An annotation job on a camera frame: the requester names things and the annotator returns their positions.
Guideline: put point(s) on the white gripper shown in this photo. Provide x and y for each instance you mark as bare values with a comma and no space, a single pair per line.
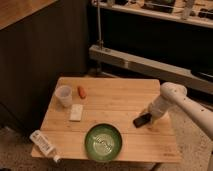
157,109

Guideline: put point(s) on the black eraser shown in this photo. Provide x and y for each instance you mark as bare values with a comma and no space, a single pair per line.
142,120

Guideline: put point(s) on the white sponge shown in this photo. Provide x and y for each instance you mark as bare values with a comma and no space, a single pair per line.
76,112

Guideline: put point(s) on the wooden folding table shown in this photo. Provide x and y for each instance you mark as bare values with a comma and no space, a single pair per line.
117,102

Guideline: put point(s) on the green bowl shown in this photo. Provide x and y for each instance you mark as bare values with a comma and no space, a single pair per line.
103,143

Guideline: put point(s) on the orange carrot toy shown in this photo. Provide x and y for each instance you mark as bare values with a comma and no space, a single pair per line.
81,92

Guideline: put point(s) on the metal shelf rack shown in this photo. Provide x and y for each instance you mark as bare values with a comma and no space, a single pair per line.
152,43

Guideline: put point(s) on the clear plastic cup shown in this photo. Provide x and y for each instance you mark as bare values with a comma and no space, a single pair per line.
64,94

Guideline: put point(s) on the white plastic bottle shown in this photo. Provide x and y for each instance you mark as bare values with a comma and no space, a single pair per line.
44,145

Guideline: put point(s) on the dark wooden cabinet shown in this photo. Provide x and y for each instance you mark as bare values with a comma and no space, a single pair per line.
34,53

